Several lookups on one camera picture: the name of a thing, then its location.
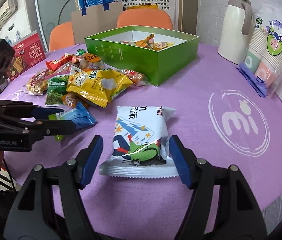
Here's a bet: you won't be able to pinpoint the blue snack packet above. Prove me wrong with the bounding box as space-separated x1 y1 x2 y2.
48 102 97 130

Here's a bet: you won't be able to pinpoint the green pea snack bag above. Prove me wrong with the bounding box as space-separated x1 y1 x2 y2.
45 74 69 106

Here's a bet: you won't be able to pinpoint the white cartoon snack bag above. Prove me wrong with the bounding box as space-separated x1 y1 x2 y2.
99 106 178 179

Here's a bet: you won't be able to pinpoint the red chip bag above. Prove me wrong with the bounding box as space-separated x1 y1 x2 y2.
46 53 79 71

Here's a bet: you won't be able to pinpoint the yellow snack bag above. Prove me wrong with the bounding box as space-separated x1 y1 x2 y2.
67 68 133 108

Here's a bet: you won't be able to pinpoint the orange label clear snack bag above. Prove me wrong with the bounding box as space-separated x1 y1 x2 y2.
79 53 105 70

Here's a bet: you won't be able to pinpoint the small red clear snack packet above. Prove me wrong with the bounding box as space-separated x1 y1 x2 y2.
119 69 151 87

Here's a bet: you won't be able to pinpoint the Danco Galette snack pack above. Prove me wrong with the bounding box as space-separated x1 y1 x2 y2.
24 69 53 95

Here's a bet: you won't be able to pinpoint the orange bread snack bag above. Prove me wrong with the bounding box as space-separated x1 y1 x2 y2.
134 34 174 51

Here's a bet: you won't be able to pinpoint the red cracker box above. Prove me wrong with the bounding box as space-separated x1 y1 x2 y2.
6 31 46 82

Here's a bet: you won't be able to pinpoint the small green candy wrapper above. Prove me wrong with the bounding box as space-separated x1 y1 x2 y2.
75 49 86 56

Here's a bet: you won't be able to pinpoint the left orange chair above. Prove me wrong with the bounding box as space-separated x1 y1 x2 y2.
49 21 75 51

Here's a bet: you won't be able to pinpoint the orange chair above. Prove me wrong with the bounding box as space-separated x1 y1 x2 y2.
49 21 75 51
117 8 173 30

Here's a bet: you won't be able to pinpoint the green cardboard box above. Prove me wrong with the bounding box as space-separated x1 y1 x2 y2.
85 25 199 86

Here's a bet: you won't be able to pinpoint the paper cups pack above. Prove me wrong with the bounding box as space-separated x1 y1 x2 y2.
238 2 282 98

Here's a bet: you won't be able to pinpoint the white thermos jug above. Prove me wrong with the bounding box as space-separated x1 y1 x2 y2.
218 0 254 64

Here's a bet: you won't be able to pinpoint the right orange chair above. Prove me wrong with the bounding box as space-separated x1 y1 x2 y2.
117 8 173 30

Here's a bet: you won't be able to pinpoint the wall air conditioner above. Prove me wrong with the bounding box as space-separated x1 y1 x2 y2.
0 0 18 29

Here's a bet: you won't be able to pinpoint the brown paper bag blue handles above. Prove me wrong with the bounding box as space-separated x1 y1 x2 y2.
71 0 124 44

